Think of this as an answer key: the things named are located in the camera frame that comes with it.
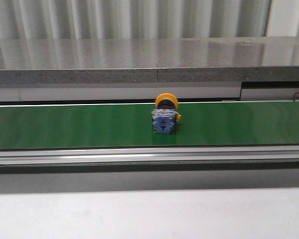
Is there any green conveyor belt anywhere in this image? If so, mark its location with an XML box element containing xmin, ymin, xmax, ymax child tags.
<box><xmin>0</xmin><ymin>101</ymin><xmax>299</xmax><ymax>150</ymax></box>

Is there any grey stone countertop slab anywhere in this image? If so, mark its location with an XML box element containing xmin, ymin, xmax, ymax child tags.
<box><xmin>0</xmin><ymin>37</ymin><xmax>299</xmax><ymax>85</ymax></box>

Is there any white corrugated curtain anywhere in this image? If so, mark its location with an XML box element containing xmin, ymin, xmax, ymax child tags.
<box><xmin>0</xmin><ymin>0</ymin><xmax>299</xmax><ymax>39</ymax></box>

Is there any yellow push button switch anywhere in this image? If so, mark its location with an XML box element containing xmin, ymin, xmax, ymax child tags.
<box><xmin>151</xmin><ymin>93</ymin><xmax>181</xmax><ymax>134</ymax></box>

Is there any rear grey conveyor rail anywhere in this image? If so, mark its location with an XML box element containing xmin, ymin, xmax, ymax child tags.
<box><xmin>0</xmin><ymin>81</ymin><xmax>299</xmax><ymax>102</ymax></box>

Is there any front aluminium conveyor rail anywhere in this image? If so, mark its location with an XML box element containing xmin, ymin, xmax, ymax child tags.
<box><xmin>0</xmin><ymin>145</ymin><xmax>299</xmax><ymax>165</ymax></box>

